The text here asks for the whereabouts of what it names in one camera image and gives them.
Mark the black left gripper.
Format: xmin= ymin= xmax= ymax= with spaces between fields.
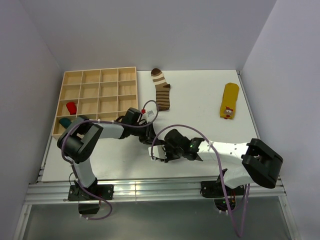
xmin=130 ymin=121 xmax=161 ymax=146

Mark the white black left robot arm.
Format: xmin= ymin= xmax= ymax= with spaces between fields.
xmin=57 ymin=107 xmax=161 ymax=200

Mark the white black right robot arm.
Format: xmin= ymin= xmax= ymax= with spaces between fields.
xmin=153 ymin=129 xmax=284 ymax=195

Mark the brown striped sock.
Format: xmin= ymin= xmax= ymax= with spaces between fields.
xmin=150 ymin=68 xmax=171 ymax=111

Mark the wooden compartment tray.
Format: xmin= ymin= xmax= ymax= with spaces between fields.
xmin=52 ymin=66 xmax=138 ymax=139

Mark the yellow sock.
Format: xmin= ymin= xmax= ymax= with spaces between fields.
xmin=219 ymin=82 xmax=240 ymax=120

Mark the red rolled sock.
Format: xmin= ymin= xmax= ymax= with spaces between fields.
xmin=66 ymin=101 xmax=77 ymax=115

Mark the green rolled sock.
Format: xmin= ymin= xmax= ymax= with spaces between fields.
xmin=58 ymin=117 xmax=72 ymax=129

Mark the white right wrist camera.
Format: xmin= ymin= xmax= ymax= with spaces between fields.
xmin=148 ymin=145 xmax=166 ymax=161

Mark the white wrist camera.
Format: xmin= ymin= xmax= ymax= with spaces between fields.
xmin=148 ymin=145 xmax=166 ymax=161
xmin=141 ymin=109 xmax=155 ymax=122

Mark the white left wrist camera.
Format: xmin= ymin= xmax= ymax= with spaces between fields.
xmin=141 ymin=109 xmax=155 ymax=122

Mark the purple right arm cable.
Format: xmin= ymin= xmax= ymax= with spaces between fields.
xmin=151 ymin=124 xmax=251 ymax=238

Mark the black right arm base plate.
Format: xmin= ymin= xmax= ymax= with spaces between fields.
xmin=200 ymin=179 xmax=245 ymax=198

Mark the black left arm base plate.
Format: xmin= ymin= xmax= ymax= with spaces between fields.
xmin=67 ymin=184 xmax=114 ymax=202

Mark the aluminium frame rail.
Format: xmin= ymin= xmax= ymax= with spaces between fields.
xmin=23 ymin=174 xmax=287 ymax=205

